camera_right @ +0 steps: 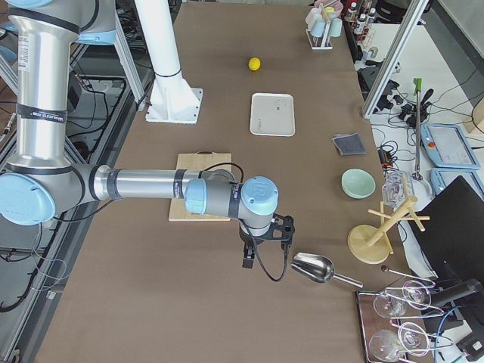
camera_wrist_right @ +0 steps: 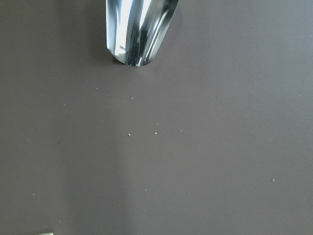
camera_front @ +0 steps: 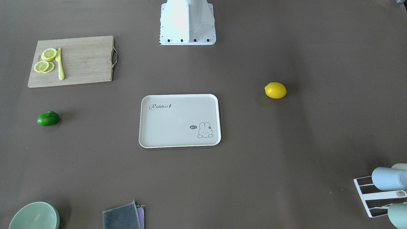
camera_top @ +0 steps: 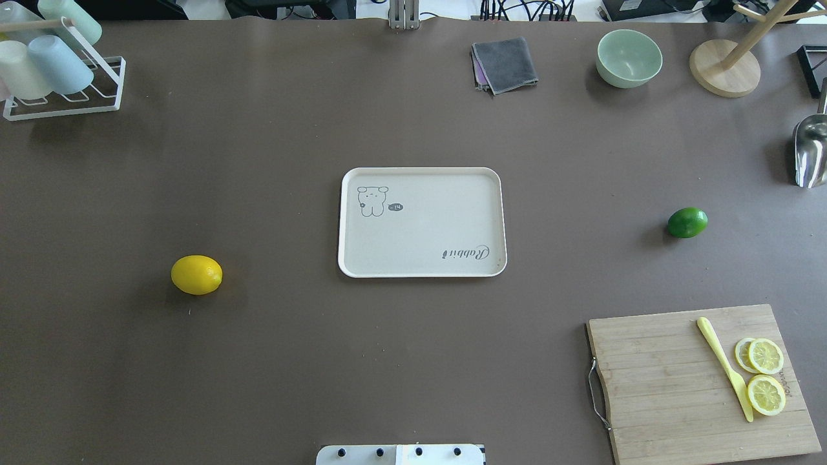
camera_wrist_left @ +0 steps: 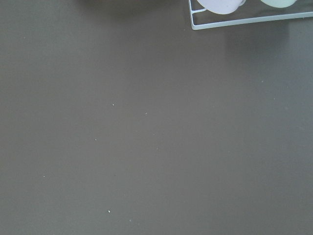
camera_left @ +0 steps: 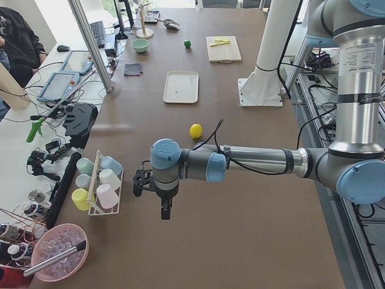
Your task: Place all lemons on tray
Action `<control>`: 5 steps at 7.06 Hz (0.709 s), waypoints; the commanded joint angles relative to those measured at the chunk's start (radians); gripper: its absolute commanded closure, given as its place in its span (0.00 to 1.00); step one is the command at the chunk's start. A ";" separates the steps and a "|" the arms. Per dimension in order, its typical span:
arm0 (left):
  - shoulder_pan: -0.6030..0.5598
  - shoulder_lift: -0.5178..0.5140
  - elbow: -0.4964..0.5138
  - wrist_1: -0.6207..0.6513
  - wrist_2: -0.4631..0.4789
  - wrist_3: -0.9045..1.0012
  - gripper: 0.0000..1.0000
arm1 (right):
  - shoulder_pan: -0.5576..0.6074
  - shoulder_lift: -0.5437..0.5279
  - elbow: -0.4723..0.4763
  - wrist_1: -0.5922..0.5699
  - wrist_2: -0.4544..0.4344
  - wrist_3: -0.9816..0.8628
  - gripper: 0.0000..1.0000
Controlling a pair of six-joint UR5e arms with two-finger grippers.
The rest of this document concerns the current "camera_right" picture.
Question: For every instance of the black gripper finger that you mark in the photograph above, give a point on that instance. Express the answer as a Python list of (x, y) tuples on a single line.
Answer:
[(248, 258)]

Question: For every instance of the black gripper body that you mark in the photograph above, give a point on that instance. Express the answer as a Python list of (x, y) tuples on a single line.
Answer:
[(249, 240)]

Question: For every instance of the yellow lemon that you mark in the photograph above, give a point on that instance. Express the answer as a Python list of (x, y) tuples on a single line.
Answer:
[(254, 64)]

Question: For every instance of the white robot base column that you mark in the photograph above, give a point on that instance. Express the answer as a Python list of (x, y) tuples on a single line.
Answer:
[(172, 100)]

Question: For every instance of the white rabbit tray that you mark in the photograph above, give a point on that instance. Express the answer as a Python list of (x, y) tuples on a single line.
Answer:
[(272, 114)]

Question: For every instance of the wine glass rack tray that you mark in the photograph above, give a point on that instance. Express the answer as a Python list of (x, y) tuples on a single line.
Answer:
[(391, 322)]

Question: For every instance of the metal scoop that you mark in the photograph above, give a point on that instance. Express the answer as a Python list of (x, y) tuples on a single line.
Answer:
[(319, 269)]

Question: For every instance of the wooden cutting board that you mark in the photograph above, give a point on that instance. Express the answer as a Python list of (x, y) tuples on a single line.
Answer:
[(196, 161)]

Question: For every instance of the mint green bowl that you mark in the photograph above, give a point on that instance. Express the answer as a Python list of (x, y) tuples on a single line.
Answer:
[(357, 183)]

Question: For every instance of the wooden mug tree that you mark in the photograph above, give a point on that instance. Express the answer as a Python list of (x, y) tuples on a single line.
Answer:
[(371, 244)]

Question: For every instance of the grey folded cloth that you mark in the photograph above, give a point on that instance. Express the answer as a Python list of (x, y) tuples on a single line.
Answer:
[(349, 144)]

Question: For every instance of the blue teach pendant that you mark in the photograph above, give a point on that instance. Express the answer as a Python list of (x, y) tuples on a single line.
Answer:
[(440, 178), (447, 147)]

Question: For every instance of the white cup rack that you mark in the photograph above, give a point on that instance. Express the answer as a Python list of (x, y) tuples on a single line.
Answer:
[(323, 22)]

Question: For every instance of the green handled grabber tool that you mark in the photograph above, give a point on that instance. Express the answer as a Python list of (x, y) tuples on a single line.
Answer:
[(416, 175)]

